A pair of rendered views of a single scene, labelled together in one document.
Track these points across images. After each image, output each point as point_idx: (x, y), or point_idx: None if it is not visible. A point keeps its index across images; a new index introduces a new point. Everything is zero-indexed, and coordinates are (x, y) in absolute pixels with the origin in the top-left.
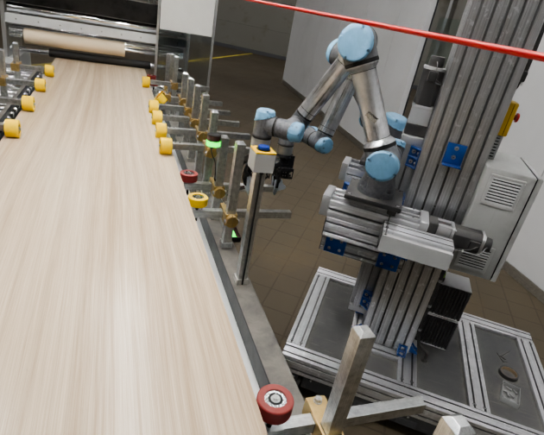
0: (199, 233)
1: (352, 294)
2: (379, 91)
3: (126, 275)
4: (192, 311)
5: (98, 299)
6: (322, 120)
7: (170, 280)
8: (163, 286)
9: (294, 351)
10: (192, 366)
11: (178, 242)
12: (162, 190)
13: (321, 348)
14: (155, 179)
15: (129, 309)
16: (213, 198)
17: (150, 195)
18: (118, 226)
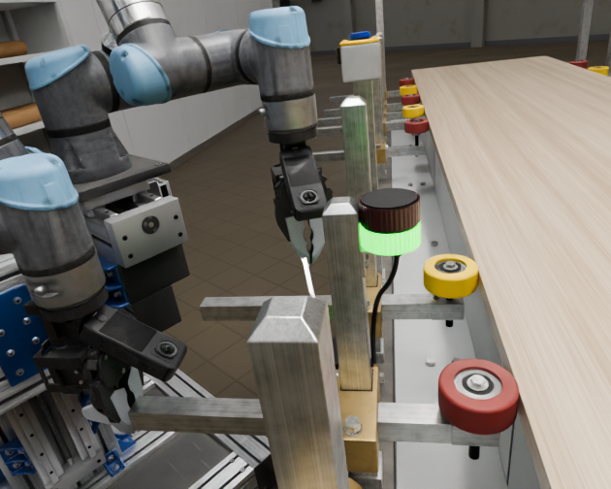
0: (456, 198)
1: (90, 441)
2: None
3: (549, 156)
4: (468, 143)
5: (567, 143)
6: None
7: (495, 156)
8: (501, 152)
9: (256, 445)
10: (469, 126)
11: (491, 185)
12: (557, 289)
13: (202, 454)
14: (602, 337)
15: (530, 141)
16: None
17: (584, 269)
18: (605, 199)
